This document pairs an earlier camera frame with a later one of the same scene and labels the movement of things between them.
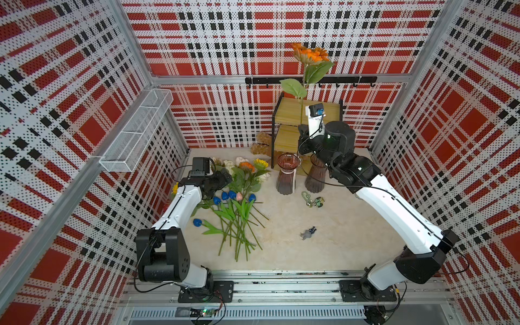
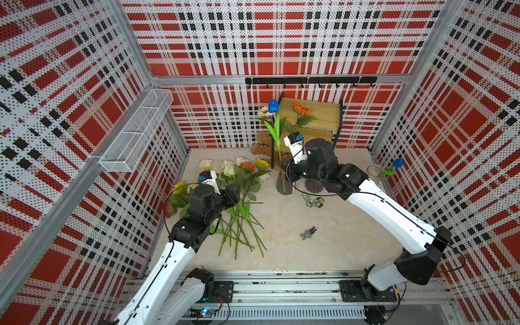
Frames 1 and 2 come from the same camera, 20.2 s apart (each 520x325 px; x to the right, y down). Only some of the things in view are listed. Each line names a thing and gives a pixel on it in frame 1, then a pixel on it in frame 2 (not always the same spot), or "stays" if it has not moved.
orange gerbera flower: [315, 66] to [302, 114]
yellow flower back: [260, 164] stays
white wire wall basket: [126, 152] stays
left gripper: [222, 182] to [229, 196]
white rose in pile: [229, 164] stays
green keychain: [318, 202] stays
